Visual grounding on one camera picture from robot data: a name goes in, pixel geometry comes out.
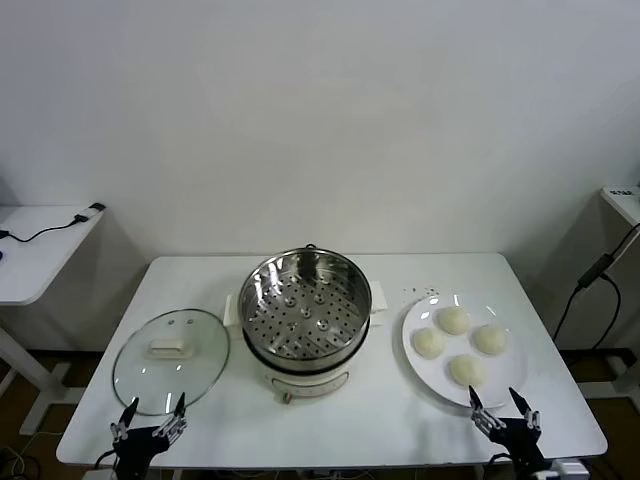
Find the black power adapter with cable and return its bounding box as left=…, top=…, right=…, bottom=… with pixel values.
left=552, top=219, right=640, bottom=346

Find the white side table with cable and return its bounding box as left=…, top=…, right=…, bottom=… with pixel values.
left=0, top=203, right=109, bottom=436

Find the white round plate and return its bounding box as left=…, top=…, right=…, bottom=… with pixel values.
left=401, top=293, right=530, bottom=409

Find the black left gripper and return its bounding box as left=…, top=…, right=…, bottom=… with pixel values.
left=110, top=392, right=189, bottom=480

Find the glass lid with white handle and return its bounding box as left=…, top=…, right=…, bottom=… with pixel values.
left=111, top=308, right=232, bottom=417

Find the stainless steel steamer basket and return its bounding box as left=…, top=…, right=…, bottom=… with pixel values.
left=238, top=251, right=374, bottom=374

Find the black charger cable with plug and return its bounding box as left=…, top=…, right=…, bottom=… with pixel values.
left=0, top=201, right=107, bottom=244

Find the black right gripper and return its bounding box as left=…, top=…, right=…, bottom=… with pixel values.
left=468, top=385, right=549, bottom=474

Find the white steamed baozi bun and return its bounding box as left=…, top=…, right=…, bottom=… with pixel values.
left=472, top=324, right=509, bottom=357
left=447, top=353, right=488, bottom=389
left=411, top=328, right=446, bottom=360
left=437, top=306, right=471, bottom=337

